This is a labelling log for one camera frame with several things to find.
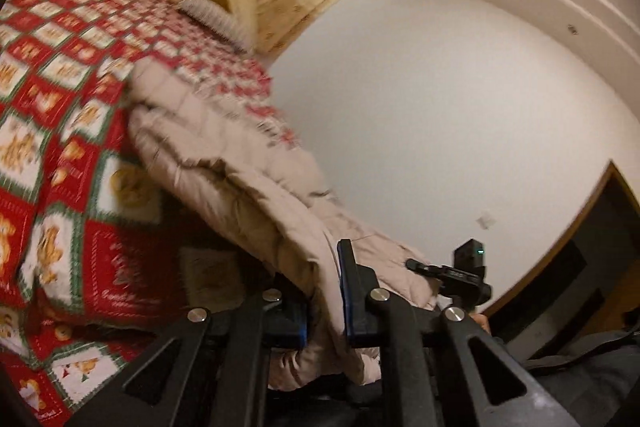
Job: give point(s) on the wooden door frame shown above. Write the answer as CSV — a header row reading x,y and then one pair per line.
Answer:
x,y
575,247

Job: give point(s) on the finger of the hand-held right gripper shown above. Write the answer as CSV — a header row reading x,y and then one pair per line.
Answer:
x,y
421,266

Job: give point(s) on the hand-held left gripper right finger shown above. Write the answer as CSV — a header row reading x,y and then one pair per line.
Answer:
x,y
351,292

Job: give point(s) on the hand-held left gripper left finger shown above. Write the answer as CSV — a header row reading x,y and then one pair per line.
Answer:
x,y
295,323

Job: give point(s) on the red checkered printed blanket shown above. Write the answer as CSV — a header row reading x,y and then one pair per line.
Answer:
x,y
65,117

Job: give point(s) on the beige quilted puffer jacket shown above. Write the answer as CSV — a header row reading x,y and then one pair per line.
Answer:
x,y
250,187

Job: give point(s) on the person's grey clothing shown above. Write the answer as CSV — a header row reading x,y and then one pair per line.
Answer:
x,y
590,367

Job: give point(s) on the striped pillow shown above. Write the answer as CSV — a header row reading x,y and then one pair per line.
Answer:
x,y
217,18

